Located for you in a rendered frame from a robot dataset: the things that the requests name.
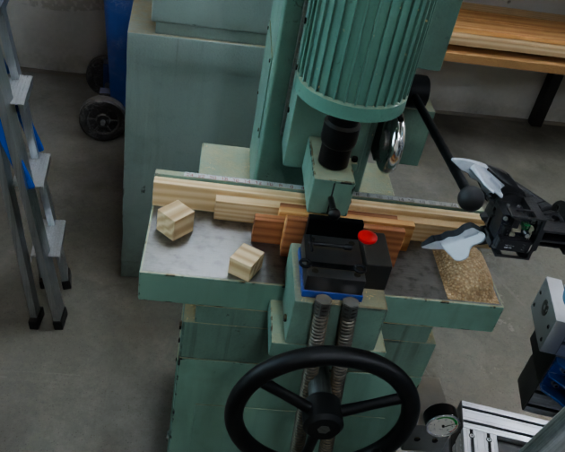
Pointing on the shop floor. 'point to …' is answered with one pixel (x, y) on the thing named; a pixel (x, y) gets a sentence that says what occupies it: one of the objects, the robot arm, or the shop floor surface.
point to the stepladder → (21, 165)
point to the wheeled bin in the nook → (108, 77)
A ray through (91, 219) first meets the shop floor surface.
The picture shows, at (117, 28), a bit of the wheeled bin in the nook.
